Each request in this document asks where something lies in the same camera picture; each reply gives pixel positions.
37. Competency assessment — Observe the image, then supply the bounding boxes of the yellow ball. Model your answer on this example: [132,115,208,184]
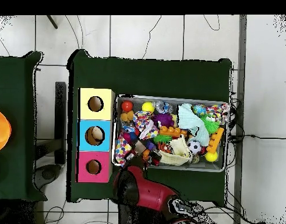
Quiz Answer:
[142,101,156,114]

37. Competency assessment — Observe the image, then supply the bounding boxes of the crushed clear plastic bottle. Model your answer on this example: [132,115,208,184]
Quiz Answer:
[155,100,174,114]
[121,124,136,135]

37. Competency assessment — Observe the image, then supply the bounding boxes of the dark green side tablecloth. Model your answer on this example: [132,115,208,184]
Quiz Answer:
[0,50,48,202]

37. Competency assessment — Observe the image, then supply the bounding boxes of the orange bowl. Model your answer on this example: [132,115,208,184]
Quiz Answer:
[0,108,12,154]

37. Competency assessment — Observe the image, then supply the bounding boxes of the red orange ball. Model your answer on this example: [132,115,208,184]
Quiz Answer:
[121,100,134,113]

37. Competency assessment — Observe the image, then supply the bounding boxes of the wire mesh bin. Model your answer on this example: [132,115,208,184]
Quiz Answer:
[111,93,231,173]

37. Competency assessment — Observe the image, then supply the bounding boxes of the cream waffle cloth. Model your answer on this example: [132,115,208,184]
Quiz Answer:
[157,134,193,167]

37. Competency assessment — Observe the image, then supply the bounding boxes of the black panel stand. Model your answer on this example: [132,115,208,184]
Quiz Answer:
[54,81,67,165]

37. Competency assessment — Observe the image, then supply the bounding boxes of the orange studded building brick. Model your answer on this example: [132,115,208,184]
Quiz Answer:
[159,125,188,138]

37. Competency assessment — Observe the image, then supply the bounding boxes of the purple knobbly toy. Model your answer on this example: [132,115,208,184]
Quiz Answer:
[151,113,175,128]

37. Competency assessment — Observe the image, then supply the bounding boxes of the green spiky ball with eyes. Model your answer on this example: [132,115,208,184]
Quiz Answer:
[200,115,221,135]

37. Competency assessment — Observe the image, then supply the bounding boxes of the globe print ball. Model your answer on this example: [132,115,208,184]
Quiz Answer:
[192,104,207,117]

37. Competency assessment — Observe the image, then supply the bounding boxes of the crushed soda can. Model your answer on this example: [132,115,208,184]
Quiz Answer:
[149,149,163,166]

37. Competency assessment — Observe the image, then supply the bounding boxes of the long black floor cable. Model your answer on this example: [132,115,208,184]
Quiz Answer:
[228,134,286,144]

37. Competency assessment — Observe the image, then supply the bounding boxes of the mint green cloth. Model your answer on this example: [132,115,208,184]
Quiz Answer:
[177,103,211,147]

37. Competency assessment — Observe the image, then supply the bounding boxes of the wooden three-hole box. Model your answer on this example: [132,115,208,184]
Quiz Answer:
[76,87,116,183]

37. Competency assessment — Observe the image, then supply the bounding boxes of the small soccer ball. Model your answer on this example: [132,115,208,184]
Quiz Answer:
[187,139,202,155]

